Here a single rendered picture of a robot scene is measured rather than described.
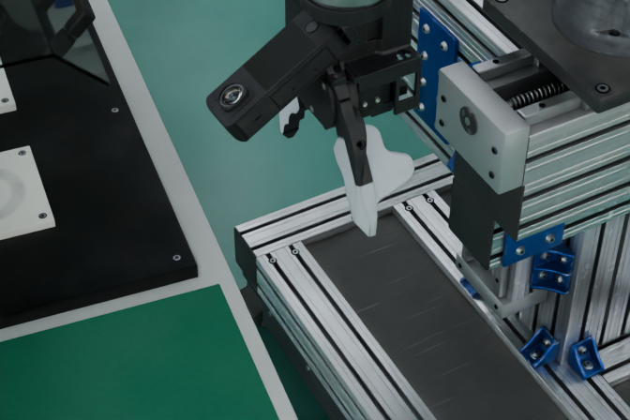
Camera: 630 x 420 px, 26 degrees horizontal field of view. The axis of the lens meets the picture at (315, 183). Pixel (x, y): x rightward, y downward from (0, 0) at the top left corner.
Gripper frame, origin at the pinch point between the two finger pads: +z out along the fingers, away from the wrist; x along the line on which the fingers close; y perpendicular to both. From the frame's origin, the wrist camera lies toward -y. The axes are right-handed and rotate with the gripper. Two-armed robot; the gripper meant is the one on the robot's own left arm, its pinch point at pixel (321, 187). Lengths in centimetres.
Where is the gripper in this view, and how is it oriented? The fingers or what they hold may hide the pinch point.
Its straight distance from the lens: 117.0
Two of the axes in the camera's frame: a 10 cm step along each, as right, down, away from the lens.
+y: 8.8, -3.2, 3.5
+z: 0.0, 7.4, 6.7
